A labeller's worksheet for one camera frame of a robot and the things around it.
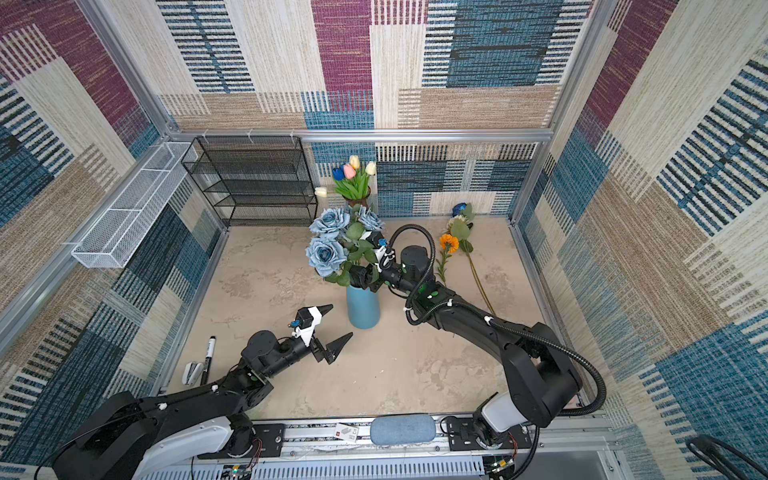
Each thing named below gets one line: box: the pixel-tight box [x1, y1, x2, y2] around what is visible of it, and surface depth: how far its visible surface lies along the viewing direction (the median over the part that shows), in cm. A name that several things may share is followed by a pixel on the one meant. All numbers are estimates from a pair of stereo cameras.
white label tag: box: [334, 424, 359, 443], surface depth 76 cm
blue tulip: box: [332, 165, 345, 181], surface depth 95 cm
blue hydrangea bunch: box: [305, 204, 386, 287], surface depth 68 cm
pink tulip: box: [343, 163, 357, 179], surface depth 95 cm
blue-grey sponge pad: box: [370, 414, 437, 446], surface depth 74 cm
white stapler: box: [182, 361, 204, 387], surface depth 84 cm
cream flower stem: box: [450, 203, 497, 316], surface depth 113 cm
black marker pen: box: [200, 335, 216, 385], surface depth 87 cm
